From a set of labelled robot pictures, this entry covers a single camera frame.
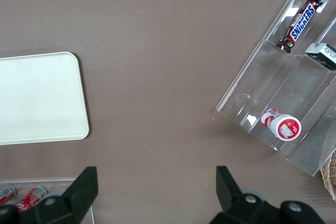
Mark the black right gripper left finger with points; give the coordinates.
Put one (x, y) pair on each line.
(76, 197)

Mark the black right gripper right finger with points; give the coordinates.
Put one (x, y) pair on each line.
(236, 208)

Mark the wicker basket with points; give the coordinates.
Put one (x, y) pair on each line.
(330, 179)

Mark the cream plastic tray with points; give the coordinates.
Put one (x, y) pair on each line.
(39, 98)

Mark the clear acrylic can holder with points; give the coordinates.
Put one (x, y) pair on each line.
(57, 182)

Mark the red cola can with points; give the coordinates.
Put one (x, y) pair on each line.
(5, 194)
(30, 198)

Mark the red white yogurt cup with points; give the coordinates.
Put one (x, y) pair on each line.
(286, 127)

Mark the clear acrylic display rack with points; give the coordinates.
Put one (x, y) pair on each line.
(262, 77)

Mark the black white carton box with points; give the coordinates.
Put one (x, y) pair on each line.
(324, 54)

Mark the Snickers chocolate bar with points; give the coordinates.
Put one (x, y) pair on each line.
(302, 22)

